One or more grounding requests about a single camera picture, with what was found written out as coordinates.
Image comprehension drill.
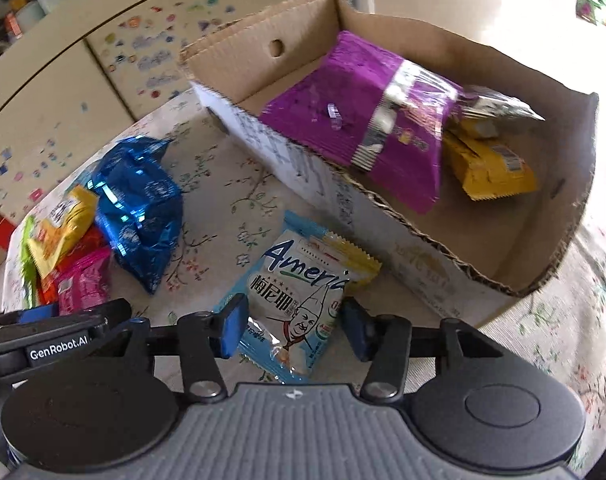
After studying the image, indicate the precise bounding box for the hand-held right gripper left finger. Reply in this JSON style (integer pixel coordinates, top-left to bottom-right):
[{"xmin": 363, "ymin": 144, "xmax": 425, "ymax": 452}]
[{"xmin": 125, "ymin": 294, "xmax": 250, "ymax": 403}]

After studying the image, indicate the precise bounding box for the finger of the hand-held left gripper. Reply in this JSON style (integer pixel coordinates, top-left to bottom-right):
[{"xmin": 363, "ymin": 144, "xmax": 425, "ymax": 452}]
[{"xmin": 17, "ymin": 304, "xmax": 60, "ymax": 320}]

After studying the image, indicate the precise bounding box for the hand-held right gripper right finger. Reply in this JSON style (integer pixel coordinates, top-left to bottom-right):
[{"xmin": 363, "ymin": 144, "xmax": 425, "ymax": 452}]
[{"xmin": 340, "ymin": 296, "xmax": 489, "ymax": 403}]

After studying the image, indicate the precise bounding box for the light blue cracker packet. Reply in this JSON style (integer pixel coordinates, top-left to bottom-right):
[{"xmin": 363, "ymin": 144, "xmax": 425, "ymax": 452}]
[{"xmin": 213, "ymin": 210, "xmax": 383, "ymax": 385}]

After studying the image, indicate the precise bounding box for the red snack packet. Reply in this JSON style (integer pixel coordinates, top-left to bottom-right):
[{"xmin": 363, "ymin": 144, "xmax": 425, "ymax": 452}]
[{"xmin": 38, "ymin": 225, "xmax": 108, "ymax": 306}]

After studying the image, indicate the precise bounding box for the cardboard box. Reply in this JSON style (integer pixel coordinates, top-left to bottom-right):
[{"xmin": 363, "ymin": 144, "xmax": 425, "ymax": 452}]
[{"xmin": 178, "ymin": 0, "xmax": 600, "ymax": 328}]

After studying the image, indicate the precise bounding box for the yellow barcode snack packet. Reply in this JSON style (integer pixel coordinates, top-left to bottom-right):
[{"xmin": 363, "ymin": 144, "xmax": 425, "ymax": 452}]
[{"xmin": 440, "ymin": 127, "xmax": 540, "ymax": 202}]

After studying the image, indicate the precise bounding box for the purple snack packet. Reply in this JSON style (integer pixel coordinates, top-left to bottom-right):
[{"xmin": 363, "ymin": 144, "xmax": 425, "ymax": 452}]
[{"xmin": 258, "ymin": 30, "xmax": 464, "ymax": 216}]

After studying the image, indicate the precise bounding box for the silver snack packet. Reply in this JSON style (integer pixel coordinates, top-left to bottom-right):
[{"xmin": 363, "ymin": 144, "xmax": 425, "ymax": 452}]
[{"xmin": 450, "ymin": 85, "xmax": 546, "ymax": 141}]

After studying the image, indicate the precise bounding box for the green snack packet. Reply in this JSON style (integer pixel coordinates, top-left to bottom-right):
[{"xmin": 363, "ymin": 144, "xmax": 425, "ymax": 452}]
[{"xmin": 20, "ymin": 215, "xmax": 40, "ymax": 308}]

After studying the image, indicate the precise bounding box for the pink snack packet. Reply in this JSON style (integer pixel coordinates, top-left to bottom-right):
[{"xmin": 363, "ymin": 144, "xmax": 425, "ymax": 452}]
[{"xmin": 57, "ymin": 246, "xmax": 112, "ymax": 315}]

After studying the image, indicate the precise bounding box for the small yellow snack packet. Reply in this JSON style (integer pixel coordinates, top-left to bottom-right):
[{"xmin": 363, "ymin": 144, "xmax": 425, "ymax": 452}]
[{"xmin": 25, "ymin": 186, "xmax": 100, "ymax": 280}]

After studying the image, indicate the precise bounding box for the floral tablecloth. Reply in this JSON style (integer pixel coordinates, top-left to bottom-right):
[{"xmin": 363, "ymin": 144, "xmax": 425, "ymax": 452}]
[{"xmin": 0, "ymin": 87, "xmax": 606, "ymax": 480}]

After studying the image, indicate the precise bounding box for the blue foil snack packet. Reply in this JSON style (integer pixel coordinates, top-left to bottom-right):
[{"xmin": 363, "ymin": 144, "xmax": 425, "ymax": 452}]
[{"xmin": 85, "ymin": 135, "xmax": 184, "ymax": 295}]

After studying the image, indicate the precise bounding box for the wooden cabinet with stickers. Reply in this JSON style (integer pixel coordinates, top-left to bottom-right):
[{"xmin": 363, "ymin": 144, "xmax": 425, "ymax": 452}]
[{"xmin": 0, "ymin": 0, "xmax": 289, "ymax": 286}]

